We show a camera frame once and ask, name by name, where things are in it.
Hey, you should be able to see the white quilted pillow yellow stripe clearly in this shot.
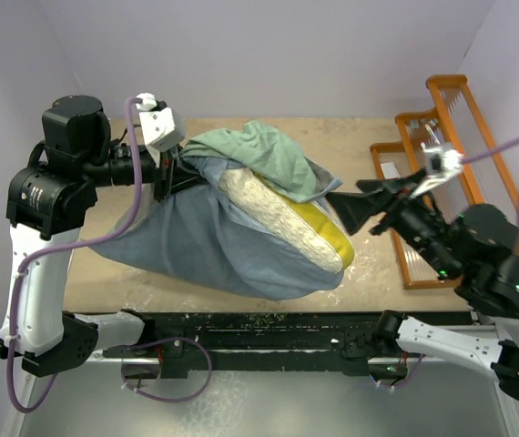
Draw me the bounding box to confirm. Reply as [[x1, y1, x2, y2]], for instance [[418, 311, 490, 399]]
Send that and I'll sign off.
[[219, 168, 354, 273]]

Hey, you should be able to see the white red small box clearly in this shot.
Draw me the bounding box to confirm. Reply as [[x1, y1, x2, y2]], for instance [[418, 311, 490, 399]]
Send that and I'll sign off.
[[381, 162, 401, 179]]

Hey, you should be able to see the patchwork green beige pillowcase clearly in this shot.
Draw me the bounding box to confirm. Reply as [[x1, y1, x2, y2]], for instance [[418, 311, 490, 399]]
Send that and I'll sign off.
[[94, 120, 345, 300]]

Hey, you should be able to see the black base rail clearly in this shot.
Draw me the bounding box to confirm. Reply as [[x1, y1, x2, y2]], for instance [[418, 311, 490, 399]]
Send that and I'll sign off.
[[104, 312, 419, 381]]

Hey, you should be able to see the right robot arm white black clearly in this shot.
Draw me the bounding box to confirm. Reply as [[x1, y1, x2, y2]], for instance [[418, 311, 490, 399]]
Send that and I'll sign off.
[[326, 170, 519, 401]]

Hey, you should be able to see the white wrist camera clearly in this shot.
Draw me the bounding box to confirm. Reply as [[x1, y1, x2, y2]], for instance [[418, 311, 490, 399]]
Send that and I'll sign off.
[[411, 143, 463, 198], [136, 93, 186, 153]]

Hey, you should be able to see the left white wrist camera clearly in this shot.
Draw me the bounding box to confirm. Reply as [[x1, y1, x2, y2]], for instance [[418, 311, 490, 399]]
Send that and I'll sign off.
[[136, 93, 186, 153]]

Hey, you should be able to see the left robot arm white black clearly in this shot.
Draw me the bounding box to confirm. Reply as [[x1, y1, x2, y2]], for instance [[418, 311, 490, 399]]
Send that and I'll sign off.
[[0, 93, 198, 377]]

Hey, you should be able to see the aluminium frame rail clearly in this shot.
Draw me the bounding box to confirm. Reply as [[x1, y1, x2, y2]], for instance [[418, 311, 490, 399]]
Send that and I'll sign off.
[[470, 309, 509, 339]]

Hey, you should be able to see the green capped marker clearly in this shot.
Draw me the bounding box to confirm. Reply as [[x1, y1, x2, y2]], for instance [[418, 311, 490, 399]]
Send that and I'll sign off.
[[424, 123, 441, 145]]

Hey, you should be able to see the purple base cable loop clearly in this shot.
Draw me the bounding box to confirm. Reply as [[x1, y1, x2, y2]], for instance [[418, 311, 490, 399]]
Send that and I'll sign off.
[[120, 337, 214, 404]]

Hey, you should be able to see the orange wooden tiered rack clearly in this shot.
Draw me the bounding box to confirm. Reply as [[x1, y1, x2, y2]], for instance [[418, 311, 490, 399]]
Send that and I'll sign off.
[[369, 74, 519, 291]]

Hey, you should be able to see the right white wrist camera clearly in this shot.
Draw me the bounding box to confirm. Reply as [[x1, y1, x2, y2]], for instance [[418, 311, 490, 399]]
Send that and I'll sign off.
[[411, 143, 463, 198]]

